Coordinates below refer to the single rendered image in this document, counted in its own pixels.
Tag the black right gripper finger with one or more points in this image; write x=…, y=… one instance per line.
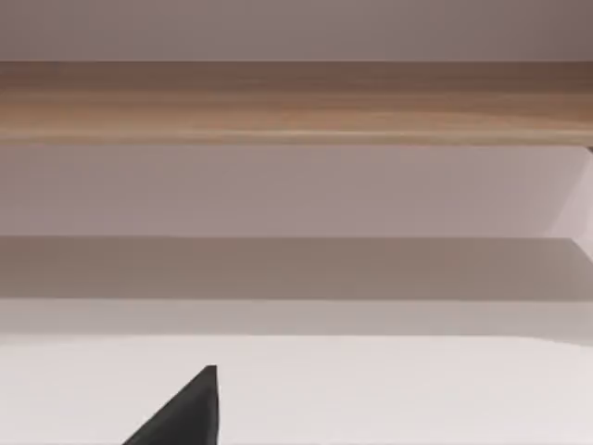
x=194, y=412

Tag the wooden shelf board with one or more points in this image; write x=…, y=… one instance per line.
x=296, y=102

